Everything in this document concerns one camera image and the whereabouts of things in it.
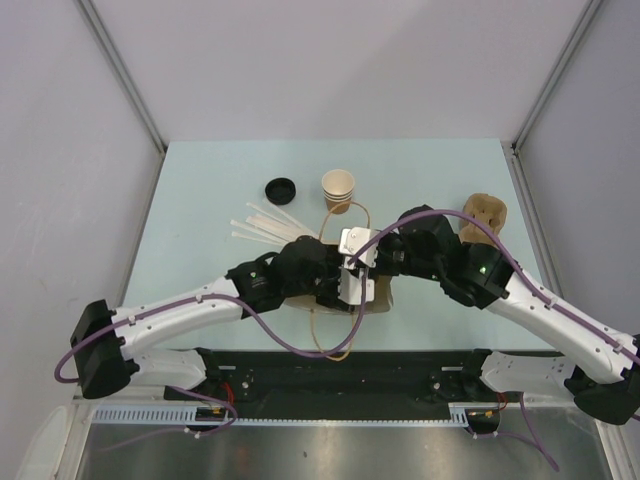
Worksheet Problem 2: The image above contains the paper-wrapped straw, separate long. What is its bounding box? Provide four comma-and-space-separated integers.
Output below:
246, 202, 317, 236

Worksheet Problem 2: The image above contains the brown pulp cup carrier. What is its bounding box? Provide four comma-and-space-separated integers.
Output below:
458, 193, 508, 246

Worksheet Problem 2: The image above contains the aluminium frame rail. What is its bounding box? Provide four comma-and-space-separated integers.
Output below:
72, 389, 619, 407

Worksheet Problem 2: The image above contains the stack of black lids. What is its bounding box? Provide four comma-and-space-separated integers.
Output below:
264, 177, 297, 206

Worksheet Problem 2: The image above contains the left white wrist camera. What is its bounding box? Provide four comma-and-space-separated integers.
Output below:
338, 268, 375, 306

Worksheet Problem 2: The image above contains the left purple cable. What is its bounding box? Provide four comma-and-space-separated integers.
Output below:
54, 259, 369, 451

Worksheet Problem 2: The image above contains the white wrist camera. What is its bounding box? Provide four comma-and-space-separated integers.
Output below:
338, 227, 378, 270
338, 268, 375, 306

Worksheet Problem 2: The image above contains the white slotted cable duct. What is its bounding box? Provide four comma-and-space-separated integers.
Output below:
93, 404, 487, 428

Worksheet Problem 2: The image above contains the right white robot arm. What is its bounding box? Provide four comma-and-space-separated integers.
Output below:
369, 205, 639, 425

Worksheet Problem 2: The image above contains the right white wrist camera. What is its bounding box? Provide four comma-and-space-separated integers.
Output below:
338, 227, 378, 270

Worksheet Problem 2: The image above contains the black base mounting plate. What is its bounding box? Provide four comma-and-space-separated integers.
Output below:
159, 347, 576, 420

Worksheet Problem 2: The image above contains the stack of brown paper cups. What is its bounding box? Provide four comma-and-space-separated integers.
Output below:
321, 169, 355, 215

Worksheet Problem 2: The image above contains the beige paper takeout bag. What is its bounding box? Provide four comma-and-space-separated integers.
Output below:
285, 201, 393, 362

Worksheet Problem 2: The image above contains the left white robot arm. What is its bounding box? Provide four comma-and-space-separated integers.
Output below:
70, 236, 343, 400

